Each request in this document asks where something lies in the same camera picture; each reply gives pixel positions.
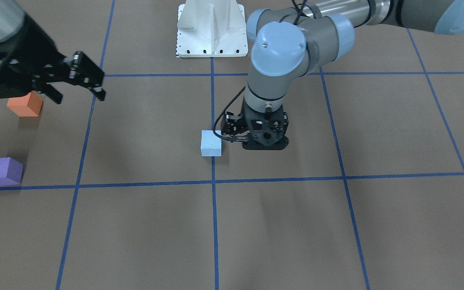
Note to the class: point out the orange foam block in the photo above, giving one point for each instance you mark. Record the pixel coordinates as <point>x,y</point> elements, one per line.
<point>29,105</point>

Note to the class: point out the light blue foam block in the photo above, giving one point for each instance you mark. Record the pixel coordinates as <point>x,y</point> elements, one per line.
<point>211,144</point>

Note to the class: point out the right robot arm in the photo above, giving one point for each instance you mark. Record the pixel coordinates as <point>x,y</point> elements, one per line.
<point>30,60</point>

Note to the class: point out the purple foam block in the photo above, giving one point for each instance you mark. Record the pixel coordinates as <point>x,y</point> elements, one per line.
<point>11,171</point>

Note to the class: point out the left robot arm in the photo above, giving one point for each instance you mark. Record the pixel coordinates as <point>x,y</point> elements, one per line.
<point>296,41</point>

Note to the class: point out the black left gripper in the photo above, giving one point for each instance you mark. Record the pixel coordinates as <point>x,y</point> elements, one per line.
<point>232,124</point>

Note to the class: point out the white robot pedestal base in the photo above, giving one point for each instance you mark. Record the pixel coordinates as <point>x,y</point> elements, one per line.
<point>211,28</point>

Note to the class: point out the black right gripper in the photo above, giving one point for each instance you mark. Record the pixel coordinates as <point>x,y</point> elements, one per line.
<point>34,43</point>

